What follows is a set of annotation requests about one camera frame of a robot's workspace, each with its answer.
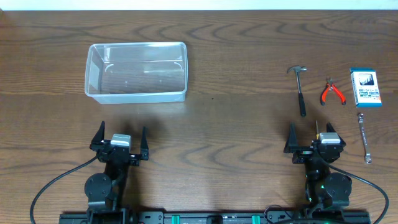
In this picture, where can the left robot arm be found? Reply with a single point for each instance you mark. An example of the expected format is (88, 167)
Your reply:
(105, 190)

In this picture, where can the small claw hammer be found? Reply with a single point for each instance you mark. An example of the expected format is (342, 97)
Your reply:
(298, 69)

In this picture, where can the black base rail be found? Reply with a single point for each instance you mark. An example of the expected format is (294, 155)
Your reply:
(271, 216)

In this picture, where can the silver wrench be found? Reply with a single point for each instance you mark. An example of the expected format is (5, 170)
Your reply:
(367, 157)

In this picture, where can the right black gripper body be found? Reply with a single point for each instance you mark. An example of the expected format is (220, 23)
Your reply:
(311, 151)

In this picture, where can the clear plastic container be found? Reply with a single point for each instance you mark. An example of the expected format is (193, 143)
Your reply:
(138, 72)

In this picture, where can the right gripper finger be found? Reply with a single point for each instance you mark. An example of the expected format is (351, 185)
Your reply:
(330, 129)
(291, 143)

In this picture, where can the blue white screw box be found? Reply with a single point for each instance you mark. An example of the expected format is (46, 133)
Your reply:
(365, 88)

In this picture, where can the yellow black screwdriver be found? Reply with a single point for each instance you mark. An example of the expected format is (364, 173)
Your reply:
(317, 130)

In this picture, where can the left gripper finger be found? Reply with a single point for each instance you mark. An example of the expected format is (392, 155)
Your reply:
(99, 136)
(144, 145)

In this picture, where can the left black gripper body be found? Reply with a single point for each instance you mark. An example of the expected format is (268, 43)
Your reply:
(117, 153)

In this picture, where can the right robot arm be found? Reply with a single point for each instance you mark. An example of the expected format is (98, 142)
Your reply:
(328, 192)

